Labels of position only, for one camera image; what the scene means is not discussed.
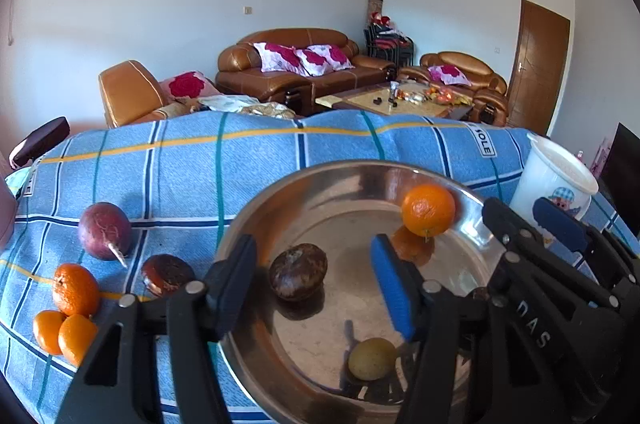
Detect large orange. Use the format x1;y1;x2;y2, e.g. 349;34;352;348
58;314;99;366

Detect small yellow-green fruit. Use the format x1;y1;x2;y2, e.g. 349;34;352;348
347;337;397;382

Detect small orange tangerine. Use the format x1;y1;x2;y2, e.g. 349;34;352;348
32;310;66;356

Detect orange tangerine with stem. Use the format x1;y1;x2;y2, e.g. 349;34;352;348
52;262;101;317

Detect dark brown mangosteen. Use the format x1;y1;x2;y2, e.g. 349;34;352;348
141;254;195;297

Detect purple passion fruit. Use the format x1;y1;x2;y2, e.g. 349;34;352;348
78;202;132;269

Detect white cartoon plastic mug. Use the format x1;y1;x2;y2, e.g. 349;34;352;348
509;132;599;248

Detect black television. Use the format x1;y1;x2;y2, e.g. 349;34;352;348
600;123;640;236

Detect brown leather armchair far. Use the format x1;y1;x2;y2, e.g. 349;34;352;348
398;51;509;127

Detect brown leather armchair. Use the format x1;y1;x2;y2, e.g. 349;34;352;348
398;51;509;127
98;60;201;128

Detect stainless steel plate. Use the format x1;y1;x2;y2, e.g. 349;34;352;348
214;158;507;424

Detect wooden coffee table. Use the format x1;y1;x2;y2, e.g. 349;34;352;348
316;80;473;121

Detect red flower cushion far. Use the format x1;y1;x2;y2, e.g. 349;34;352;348
427;64;472;86

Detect red flower cushion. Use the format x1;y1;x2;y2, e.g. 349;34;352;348
427;64;472;86
160;71;220;101

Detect blue plaid table cloth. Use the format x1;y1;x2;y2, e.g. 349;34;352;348
1;112;530;423

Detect brown wooden door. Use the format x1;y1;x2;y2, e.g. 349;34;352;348
508;0;570;135

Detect pink plastic kettle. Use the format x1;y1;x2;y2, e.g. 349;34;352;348
0;178;17;251

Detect stacked dark chairs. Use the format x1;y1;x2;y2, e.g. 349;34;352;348
363;0;416;68

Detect dark stool seat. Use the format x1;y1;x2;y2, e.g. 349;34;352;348
9;116;70;170

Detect brown leather three-seat sofa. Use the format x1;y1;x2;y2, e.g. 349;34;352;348
215;28;395;116

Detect brown leather armchair near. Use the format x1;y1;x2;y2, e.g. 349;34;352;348
98;60;201;128

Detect red flower cushion near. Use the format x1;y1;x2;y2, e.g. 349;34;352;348
160;71;220;101

